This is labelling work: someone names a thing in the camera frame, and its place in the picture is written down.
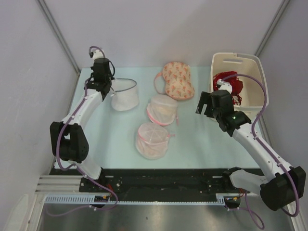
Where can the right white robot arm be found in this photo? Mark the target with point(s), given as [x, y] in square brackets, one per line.
[281, 183]

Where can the aluminium frame post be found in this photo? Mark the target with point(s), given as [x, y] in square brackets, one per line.
[277, 17]
[58, 34]

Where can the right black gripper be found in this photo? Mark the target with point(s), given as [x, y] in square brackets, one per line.
[206, 98]

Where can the pink mesh bag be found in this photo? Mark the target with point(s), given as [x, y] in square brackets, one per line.
[162, 110]
[152, 140]

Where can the cream plastic basket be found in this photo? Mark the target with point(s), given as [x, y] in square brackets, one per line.
[247, 64]

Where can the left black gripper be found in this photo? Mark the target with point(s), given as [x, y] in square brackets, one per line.
[110, 75]

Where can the left aluminium frame post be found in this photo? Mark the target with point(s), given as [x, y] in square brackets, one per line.
[58, 34]

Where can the pink mesh bag front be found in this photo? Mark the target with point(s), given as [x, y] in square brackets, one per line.
[152, 140]

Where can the right aluminium frame post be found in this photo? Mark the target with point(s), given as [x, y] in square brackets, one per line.
[277, 17]

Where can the white slotted cable duct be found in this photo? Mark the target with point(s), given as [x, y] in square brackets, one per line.
[134, 199]

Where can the grey trimmed mesh laundry bag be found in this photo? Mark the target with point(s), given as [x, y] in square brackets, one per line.
[124, 94]

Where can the floral orange laundry bag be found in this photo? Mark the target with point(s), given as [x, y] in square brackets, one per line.
[178, 84]

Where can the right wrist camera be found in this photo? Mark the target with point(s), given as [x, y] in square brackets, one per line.
[223, 85]

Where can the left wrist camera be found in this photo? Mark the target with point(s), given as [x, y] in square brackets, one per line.
[95, 54]

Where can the pink mesh bag middle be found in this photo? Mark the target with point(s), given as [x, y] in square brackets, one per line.
[162, 110]

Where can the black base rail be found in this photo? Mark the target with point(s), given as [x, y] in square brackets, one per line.
[162, 181]

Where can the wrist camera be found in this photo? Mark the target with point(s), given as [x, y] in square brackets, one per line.
[223, 85]
[95, 54]

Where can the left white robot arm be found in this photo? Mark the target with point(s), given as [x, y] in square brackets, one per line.
[68, 140]

